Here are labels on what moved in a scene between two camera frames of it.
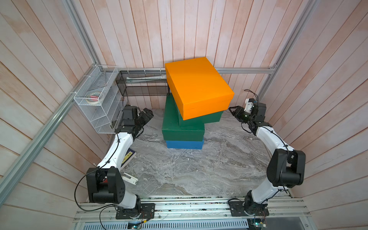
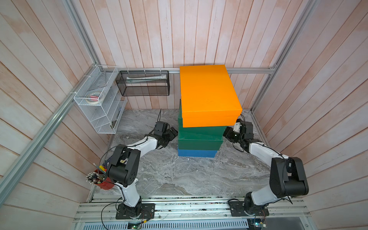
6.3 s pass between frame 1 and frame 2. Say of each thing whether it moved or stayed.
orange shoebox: moved
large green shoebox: moved
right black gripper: moved
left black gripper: moved
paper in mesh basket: stayed
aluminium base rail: stayed
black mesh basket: stayed
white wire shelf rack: stayed
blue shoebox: moved
